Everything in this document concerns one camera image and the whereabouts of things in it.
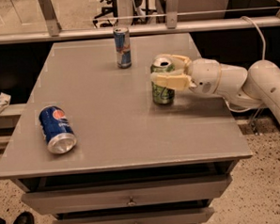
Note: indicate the blue Pepsi can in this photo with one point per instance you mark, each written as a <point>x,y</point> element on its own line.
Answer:
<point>57,130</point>

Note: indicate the metal railing frame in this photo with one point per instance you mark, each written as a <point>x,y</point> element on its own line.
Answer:
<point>53,20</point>

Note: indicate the grey drawer cabinet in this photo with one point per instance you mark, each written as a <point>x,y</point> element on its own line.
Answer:
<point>122,136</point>

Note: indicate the tall Red Bull can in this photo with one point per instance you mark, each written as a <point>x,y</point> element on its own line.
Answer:
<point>122,43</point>

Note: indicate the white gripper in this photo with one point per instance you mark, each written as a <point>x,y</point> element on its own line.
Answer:
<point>204,75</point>

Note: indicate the grey drawer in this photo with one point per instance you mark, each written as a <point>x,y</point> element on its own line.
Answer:
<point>127,195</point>
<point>189,216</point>

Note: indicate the green soda can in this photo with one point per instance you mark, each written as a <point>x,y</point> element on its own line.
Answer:
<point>162,95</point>

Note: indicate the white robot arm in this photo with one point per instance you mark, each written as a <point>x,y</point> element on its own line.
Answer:
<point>250,88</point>

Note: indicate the upper grey drawer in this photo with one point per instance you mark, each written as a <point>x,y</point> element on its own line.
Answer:
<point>127,195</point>

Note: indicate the lower grey drawer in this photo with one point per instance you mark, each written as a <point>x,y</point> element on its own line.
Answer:
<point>189,216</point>

